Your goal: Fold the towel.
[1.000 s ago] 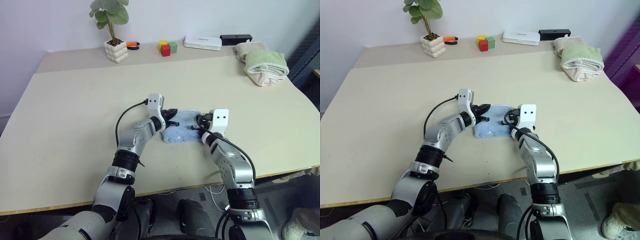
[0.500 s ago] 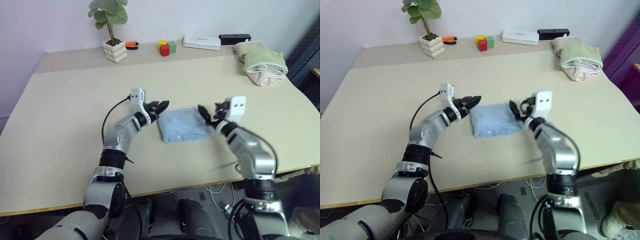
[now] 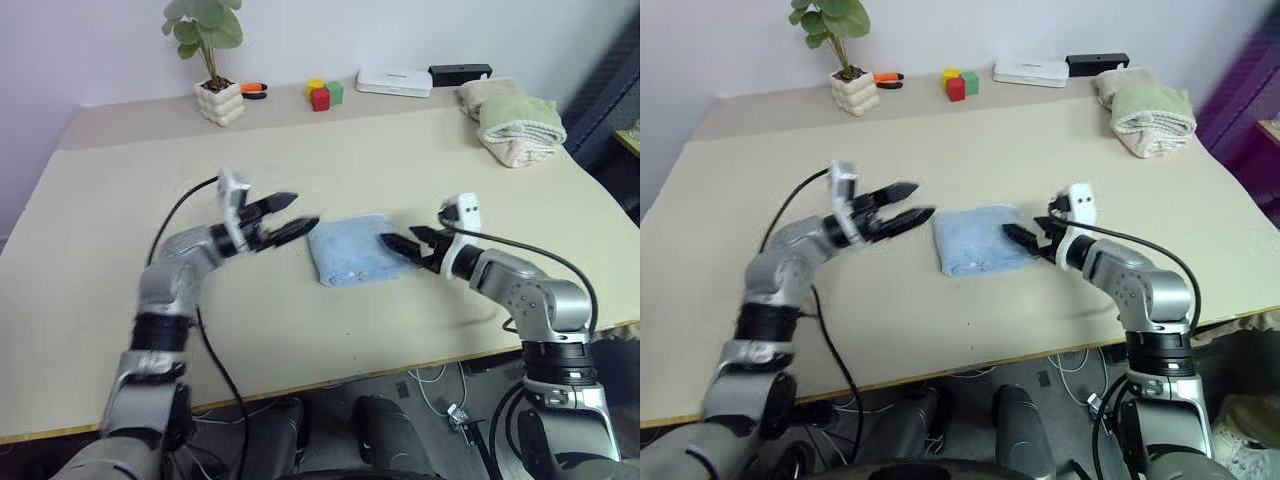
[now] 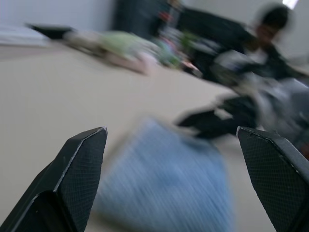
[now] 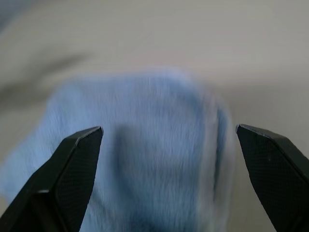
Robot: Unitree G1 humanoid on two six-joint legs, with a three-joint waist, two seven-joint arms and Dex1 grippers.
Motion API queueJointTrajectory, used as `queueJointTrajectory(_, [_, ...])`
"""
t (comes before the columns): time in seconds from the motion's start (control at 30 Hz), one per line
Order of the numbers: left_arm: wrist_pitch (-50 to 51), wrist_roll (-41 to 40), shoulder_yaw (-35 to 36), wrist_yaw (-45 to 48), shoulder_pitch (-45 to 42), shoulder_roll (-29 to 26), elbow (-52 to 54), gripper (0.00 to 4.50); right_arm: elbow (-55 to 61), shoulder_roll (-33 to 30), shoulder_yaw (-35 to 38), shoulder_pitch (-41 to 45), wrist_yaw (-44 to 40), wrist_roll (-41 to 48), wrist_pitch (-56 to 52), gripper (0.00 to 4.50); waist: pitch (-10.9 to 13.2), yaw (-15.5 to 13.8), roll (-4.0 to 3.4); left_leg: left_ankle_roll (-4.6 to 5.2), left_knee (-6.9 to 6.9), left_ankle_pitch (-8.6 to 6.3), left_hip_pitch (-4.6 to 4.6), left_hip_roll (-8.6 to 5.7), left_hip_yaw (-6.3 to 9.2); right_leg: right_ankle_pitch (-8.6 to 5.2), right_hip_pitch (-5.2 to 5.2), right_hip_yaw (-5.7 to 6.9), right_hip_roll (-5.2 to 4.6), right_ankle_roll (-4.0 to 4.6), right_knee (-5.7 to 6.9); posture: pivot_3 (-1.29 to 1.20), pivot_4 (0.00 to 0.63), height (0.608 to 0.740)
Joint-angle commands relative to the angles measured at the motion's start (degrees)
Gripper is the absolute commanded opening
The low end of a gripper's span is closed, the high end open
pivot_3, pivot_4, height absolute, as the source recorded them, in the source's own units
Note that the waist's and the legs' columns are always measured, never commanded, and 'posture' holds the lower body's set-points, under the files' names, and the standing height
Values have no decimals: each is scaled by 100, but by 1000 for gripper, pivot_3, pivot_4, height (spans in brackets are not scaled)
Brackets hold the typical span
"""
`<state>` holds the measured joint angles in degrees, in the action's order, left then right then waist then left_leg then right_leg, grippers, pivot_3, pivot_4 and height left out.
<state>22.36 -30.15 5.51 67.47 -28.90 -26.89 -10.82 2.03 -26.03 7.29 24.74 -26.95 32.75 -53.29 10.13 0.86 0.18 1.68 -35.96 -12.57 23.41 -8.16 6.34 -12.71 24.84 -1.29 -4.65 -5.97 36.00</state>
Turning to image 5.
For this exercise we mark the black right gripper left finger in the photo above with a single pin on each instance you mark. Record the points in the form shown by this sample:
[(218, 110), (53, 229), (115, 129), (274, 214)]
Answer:
[(58, 183)]

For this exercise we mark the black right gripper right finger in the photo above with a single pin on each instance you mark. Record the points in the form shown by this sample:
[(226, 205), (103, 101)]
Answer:
[(277, 169)]

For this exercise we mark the blue towel with white trim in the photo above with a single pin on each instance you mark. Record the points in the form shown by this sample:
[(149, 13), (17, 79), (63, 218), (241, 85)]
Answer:
[(149, 149)]

